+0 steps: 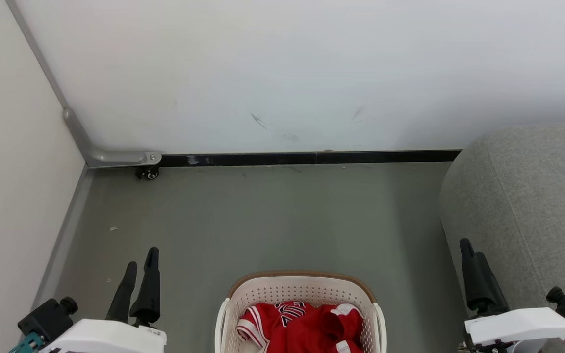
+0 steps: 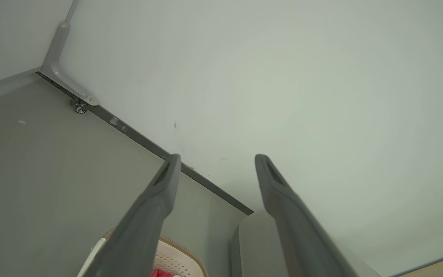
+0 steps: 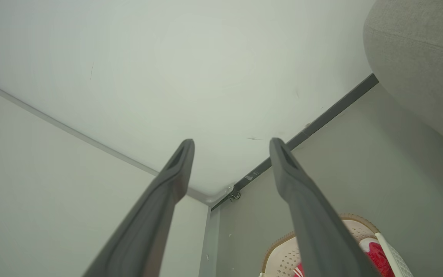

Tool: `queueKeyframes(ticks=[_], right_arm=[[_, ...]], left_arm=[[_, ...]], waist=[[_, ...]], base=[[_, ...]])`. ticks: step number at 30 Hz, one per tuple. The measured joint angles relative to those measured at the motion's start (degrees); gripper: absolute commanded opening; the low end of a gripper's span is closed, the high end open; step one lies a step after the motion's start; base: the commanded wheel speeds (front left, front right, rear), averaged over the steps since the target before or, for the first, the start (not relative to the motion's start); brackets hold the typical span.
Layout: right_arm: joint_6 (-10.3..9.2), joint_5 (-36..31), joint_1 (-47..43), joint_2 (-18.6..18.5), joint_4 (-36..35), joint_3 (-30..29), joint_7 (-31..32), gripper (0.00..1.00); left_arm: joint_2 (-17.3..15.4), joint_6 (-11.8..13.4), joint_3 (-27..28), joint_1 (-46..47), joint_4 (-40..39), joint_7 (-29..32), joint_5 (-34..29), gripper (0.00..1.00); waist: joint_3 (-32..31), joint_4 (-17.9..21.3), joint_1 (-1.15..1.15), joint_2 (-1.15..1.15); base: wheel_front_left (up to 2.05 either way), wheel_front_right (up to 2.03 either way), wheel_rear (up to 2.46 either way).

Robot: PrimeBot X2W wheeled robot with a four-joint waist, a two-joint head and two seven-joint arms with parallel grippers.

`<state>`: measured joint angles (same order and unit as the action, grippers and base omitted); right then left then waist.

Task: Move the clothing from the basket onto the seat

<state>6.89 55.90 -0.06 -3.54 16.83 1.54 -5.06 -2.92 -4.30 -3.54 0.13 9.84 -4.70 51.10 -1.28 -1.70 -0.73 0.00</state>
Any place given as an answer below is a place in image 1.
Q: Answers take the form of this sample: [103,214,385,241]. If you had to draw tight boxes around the teal left camera connector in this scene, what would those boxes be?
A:
[8,332,46,353]

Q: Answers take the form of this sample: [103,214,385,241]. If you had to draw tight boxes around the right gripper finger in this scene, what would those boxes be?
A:
[459,238,485,314]
[474,252,511,316]

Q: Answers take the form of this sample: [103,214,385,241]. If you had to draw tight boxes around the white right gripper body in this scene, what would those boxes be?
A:
[464,307,565,353]

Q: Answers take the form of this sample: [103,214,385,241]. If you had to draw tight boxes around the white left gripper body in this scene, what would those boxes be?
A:
[40,319,168,353]

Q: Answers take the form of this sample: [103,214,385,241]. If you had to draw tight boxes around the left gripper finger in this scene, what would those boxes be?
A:
[105,261,138,324]
[129,247,161,327]

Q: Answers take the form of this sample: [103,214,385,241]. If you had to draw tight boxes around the red basketball jersey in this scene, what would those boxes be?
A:
[236,301,365,353]

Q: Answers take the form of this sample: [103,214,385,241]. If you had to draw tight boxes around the grey fabric sofa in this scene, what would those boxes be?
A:
[438,123,565,353]

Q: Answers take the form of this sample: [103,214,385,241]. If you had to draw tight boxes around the black baseboard strip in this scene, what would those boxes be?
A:
[160,150,462,168]

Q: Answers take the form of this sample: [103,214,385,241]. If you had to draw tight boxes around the white perforated laundry basket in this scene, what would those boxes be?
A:
[215,270,387,353]

